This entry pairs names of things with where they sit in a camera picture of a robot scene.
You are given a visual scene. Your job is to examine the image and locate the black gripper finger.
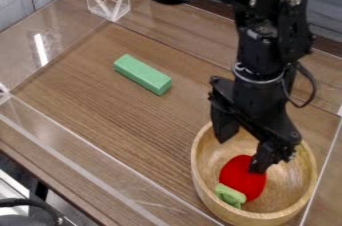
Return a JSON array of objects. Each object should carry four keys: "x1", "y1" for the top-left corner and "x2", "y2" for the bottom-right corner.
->
[
  {"x1": 211, "y1": 102, "x2": 239, "y2": 143},
  {"x1": 249, "y1": 142, "x2": 279, "y2": 174}
]

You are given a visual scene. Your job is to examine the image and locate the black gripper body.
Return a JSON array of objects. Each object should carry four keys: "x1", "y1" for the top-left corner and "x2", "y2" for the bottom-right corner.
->
[{"x1": 209, "y1": 70, "x2": 302, "y2": 162}]

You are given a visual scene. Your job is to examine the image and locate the red plush tomato green stem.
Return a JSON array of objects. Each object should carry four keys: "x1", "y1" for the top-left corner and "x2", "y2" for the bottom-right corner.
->
[{"x1": 215, "y1": 154, "x2": 267, "y2": 208}]

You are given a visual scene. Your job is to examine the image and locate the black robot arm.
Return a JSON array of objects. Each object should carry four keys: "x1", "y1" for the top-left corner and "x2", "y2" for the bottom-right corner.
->
[{"x1": 154, "y1": 0, "x2": 314, "y2": 174}]

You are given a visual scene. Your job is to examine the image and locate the wooden bowl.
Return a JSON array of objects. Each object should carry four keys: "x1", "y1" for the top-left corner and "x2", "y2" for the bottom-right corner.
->
[{"x1": 191, "y1": 124, "x2": 318, "y2": 226}]

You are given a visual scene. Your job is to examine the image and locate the green rectangular block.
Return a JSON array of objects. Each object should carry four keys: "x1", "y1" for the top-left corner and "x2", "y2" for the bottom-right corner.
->
[{"x1": 114, "y1": 54, "x2": 173, "y2": 96}]

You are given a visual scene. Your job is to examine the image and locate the clear acrylic corner bracket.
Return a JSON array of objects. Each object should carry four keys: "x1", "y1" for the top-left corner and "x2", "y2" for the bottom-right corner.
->
[{"x1": 86, "y1": 0, "x2": 131, "y2": 22}]

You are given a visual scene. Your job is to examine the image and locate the black metal table frame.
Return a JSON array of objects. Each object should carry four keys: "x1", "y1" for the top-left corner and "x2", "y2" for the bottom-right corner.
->
[{"x1": 0, "y1": 151, "x2": 91, "y2": 226}]

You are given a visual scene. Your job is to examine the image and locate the clear acrylic enclosure wall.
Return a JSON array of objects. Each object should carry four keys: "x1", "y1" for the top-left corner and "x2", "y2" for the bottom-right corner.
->
[{"x1": 0, "y1": 82, "x2": 217, "y2": 226}]

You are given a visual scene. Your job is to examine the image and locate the black cable bottom left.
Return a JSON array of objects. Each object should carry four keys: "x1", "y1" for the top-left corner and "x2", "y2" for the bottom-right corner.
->
[{"x1": 0, "y1": 198, "x2": 64, "y2": 226}]

